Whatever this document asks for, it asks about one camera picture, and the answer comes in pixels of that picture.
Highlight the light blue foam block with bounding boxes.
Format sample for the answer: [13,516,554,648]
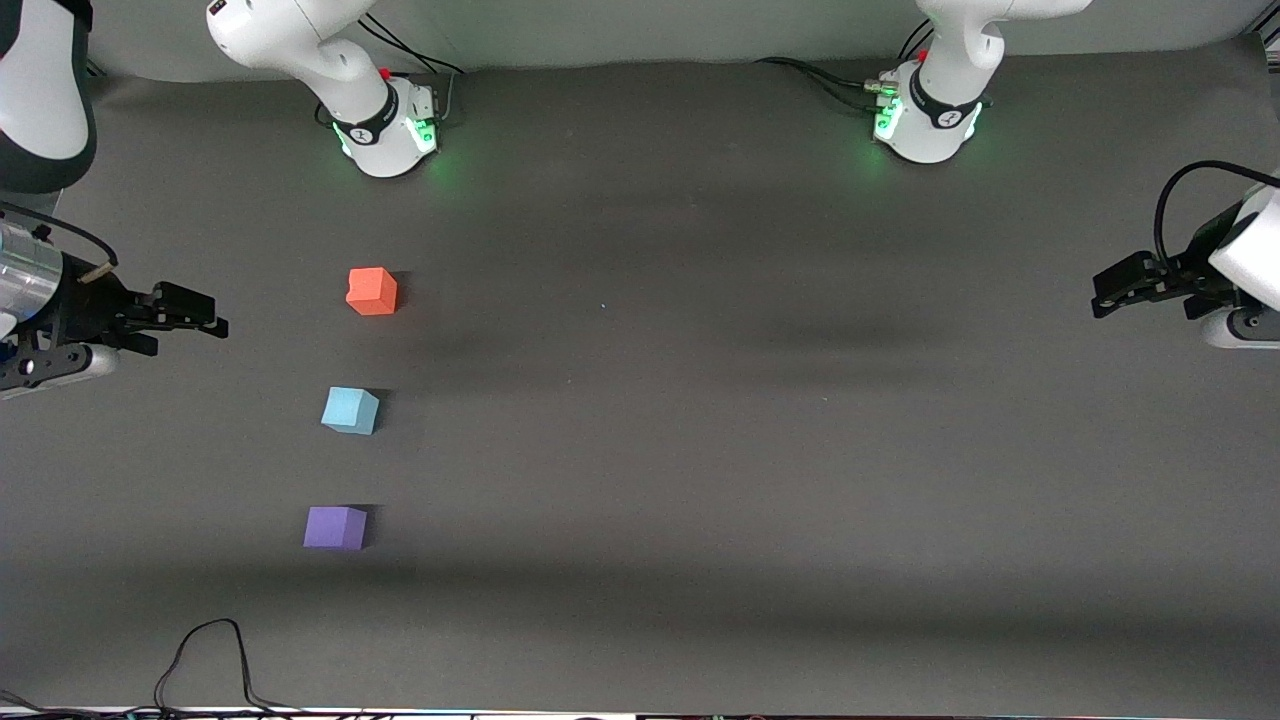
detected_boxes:
[321,387,382,437]

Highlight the orange foam block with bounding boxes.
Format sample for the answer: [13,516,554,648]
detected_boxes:
[346,267,399,317]

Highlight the purple foam block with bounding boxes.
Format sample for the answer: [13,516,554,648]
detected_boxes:
[303,506,368,551]

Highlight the dark grey table mat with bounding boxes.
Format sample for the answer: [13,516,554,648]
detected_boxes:
[0,38,1280,714]

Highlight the looped thin black cable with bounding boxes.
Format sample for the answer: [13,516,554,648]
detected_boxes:
[154,618,301,717]

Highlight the black right arm base cables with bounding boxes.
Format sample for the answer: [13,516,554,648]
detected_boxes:
[360,14,471,129]

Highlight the black arm base cables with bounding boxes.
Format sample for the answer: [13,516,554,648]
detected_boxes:
[754,18,936,113]
[360,14,471,129]

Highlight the black left arm base cables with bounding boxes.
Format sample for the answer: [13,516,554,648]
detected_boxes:
[754,18,936,113]

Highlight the black cable bundle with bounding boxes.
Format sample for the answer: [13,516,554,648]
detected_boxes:
[0,688,161,720]

